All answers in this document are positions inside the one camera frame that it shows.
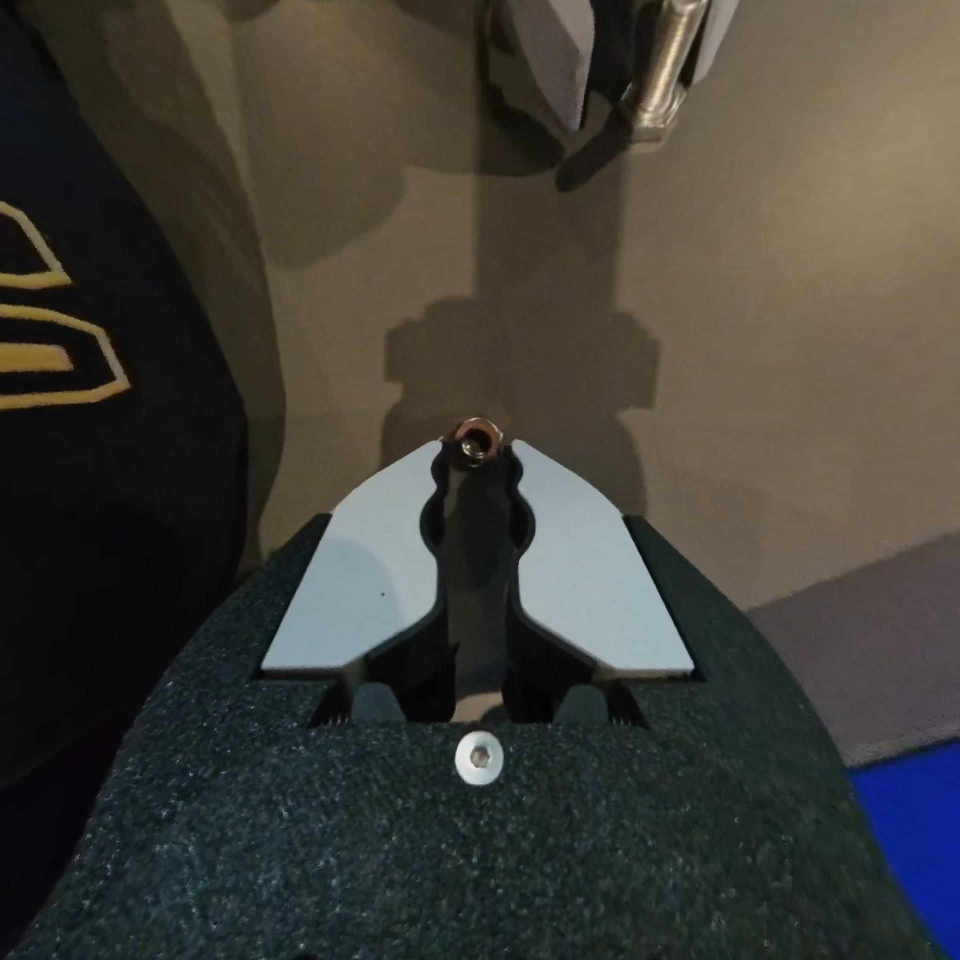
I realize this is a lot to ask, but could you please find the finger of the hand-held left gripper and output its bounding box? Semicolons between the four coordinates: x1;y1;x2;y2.
637;0;735;155
480;0;640;195

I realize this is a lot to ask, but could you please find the blue mat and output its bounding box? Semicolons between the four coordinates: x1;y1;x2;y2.
846;741;960;960

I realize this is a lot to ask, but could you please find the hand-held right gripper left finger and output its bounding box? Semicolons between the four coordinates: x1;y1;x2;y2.
259;439;459;682

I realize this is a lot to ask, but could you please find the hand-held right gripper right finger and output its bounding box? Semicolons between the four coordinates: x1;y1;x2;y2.
499;439;696;682

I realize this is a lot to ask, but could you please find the silver metal bolt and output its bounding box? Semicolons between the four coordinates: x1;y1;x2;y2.
616;0;712;144

